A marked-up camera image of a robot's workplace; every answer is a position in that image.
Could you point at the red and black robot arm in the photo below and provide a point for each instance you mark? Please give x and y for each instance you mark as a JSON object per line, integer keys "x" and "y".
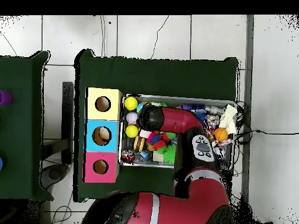
{"x": 177, "y": 119}

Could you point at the blue round object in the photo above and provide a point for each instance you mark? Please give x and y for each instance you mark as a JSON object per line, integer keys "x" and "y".
{"x": 0, "y": 163}

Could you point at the yellow ball with seam lines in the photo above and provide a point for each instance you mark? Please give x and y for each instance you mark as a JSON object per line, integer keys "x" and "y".
{"x": 132, "y": 131}

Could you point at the plain wooden cube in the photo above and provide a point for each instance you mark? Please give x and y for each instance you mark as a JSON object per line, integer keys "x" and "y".
{"x": 144, "y": 133}

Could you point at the toy hamburger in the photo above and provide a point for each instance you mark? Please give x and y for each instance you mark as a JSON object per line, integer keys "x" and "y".
{"x": 139, "y": 143}

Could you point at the globe print ball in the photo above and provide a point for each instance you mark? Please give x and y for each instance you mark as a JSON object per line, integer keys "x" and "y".
{"x": 139, "y": 107}

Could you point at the crushed red drink can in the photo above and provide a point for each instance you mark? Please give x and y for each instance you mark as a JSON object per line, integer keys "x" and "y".
{"x": 128, "y": 155}

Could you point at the wooden box with three holes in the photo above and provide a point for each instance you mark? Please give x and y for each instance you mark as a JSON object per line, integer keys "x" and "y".
{"x": 91, "y": 140}

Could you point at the beige rounded object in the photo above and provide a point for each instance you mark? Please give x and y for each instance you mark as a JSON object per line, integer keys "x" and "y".
{"x": 104, "y": 134}

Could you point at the black upright panel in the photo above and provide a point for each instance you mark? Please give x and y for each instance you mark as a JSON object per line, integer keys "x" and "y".
{"x": 67, "y": 116}

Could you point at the purple cup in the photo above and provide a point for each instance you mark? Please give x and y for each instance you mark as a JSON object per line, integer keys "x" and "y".
{"x": 5, "y": 98}

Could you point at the orange toy basketball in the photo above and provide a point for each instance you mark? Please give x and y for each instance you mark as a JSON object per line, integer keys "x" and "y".
{"x": 220, "y": 134}

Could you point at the dark green tablecloth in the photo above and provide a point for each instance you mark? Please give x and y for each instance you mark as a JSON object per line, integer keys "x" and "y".
{"x": 151, "y": 77}
{"x": 18, "y": 128}

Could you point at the white toy baseball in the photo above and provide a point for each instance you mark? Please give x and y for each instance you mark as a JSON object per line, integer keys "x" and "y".
{"x": 131, "y": 117}

